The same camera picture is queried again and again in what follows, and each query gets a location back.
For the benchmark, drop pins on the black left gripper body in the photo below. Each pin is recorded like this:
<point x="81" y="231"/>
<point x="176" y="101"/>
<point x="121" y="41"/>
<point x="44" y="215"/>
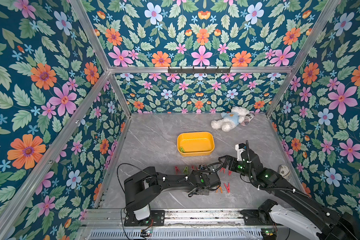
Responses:
<point x="205" y="192"/>

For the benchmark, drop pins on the red clothespin second row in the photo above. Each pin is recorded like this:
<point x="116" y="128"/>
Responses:
<point x="227" y="186"/>

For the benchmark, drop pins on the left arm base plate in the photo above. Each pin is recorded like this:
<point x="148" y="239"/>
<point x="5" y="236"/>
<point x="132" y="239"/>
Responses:
<point x="156" y="217"/>

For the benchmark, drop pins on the white teddy bear blue shirt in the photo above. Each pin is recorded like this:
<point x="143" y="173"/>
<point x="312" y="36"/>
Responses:
<point x="230" y="120"/>

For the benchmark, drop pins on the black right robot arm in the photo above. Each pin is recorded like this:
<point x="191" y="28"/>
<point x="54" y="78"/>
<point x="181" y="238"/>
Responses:
<point x="328" y="224"/>

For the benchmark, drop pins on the yellow plastic storage box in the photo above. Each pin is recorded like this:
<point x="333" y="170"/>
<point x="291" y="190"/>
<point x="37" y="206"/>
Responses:
<point x="196" y="144"/>

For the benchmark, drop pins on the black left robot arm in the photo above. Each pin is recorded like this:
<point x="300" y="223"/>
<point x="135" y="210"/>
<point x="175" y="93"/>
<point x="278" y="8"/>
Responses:
<point x="143" y="187"/>

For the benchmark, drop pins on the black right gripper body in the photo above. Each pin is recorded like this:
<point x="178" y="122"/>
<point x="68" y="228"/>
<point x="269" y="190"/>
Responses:
<point x="231" y="162"/>

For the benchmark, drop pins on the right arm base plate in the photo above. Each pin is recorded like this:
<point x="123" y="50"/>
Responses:
<point x="254" y="217"/>

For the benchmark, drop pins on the patterned pouch near bear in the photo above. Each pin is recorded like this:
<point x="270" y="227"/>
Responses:
<point x="248" y="118"/>

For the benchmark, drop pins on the aluminium front rail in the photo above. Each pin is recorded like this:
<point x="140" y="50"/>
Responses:
<point x="173" y="218"/>

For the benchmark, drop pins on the black hook rail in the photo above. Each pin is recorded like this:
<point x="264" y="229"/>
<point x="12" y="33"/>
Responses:
<point x="198" y="70"/>

